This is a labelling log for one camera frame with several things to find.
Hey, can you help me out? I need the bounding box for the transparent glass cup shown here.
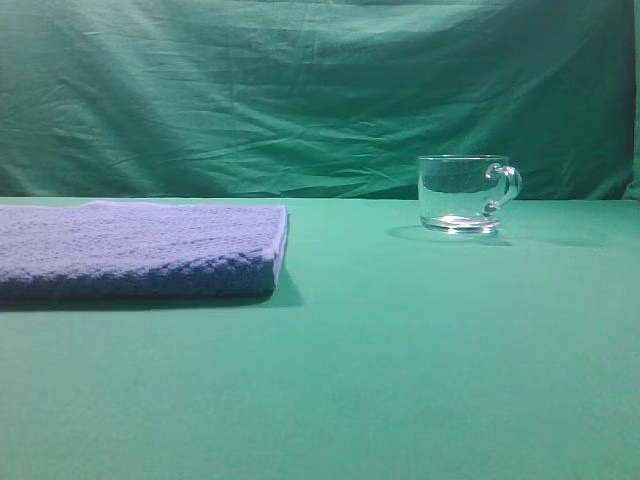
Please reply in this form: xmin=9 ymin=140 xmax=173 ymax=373
xmin=416 ymin=154 xmax=523 ymax=234

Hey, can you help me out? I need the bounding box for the folded blue towel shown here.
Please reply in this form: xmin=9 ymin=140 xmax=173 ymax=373
xmin=1 ymin=201 xmax=289 ymax=300

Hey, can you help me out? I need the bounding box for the green backdrop cloth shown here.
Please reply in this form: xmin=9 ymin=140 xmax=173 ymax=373
xmin=1 ymin=1 xmax=639 ymax=200

